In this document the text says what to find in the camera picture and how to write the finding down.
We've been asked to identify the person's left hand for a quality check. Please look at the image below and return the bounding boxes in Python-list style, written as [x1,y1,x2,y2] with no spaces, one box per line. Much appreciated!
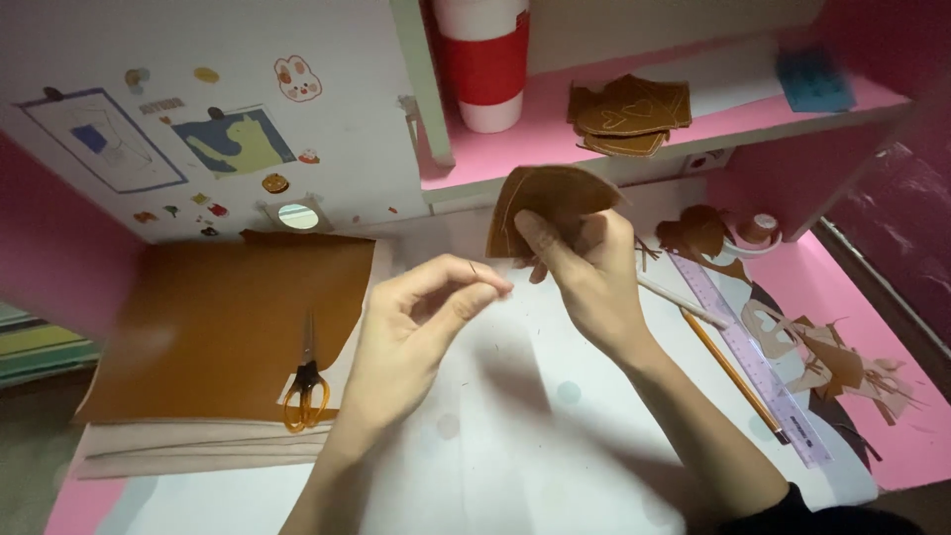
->
[343,253,515,435]

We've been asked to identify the person's right hand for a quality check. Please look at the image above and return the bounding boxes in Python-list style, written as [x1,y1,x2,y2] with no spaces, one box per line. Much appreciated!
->
[513,208,658,364]

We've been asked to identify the brown stitched leather piece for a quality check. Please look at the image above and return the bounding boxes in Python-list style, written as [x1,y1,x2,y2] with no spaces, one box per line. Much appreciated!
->
[486,165,627,261]

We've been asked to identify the white pen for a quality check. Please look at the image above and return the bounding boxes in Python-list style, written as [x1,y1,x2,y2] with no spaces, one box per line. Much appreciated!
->
[636,270,733,331]

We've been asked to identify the brown cut-out leather offcut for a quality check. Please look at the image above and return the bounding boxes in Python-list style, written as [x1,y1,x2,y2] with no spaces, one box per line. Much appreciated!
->
[636,205,751,285]

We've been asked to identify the white dotted desk mat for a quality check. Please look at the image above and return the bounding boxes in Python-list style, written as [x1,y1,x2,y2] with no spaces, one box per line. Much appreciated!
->
[95,178,881,535]

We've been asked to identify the orange pencil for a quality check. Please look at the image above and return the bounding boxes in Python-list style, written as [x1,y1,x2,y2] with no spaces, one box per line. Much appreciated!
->
[679,306,792,447]

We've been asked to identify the clear purple ruler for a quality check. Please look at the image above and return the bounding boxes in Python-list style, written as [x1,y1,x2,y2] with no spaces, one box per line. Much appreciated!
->
[667,251,835,469]

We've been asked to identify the small round mirror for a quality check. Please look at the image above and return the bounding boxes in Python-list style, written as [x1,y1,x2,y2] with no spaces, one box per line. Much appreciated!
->
[259,196,333,234]

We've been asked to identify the brown tape roll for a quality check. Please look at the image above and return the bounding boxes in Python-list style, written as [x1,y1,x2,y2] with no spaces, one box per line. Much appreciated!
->
[722,213,783,260]

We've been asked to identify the stack of brown leather pieces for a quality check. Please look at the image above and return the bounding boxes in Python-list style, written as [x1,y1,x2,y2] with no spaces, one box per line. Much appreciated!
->
[568,73,693,159]

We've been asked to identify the pink and white shelf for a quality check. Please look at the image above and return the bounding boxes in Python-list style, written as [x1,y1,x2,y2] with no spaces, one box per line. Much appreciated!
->
[389,0,916,243]

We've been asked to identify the large brown leather sheet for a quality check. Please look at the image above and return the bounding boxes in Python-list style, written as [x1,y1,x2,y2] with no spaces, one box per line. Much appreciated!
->
[73,229,377,426]

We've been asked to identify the stack of beige sheets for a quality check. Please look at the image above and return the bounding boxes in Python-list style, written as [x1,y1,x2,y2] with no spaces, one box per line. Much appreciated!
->
[70,238,395,481]

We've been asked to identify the white cup with red sleeve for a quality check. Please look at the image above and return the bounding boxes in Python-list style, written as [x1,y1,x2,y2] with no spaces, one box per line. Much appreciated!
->
[431,0,531,135]

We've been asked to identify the heap of leather scraps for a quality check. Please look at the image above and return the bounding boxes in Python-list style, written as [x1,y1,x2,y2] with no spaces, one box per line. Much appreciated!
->
[741,300,924,429]

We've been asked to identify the cat picture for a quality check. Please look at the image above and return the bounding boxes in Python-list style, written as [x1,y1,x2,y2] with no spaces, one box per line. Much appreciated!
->
[171,105,298,178]

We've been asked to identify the dark grey fabric piece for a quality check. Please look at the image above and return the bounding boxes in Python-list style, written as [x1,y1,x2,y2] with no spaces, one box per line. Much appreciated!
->
[746,281,885,472]

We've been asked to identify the rabbit sticker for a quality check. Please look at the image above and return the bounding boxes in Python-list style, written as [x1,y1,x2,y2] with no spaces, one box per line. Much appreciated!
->
[272,55,323,104]

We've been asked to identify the black sleeve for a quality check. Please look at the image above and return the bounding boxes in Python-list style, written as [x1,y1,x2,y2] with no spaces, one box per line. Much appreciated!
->
[717,481,926,535]

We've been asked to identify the blue-framed line drawing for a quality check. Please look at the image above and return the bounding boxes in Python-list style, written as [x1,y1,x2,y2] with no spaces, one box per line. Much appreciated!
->
[16,87,189,196]

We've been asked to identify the amber-handled scissors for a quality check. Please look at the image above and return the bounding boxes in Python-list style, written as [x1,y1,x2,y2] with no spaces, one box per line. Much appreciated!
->
[281,311,331,435]

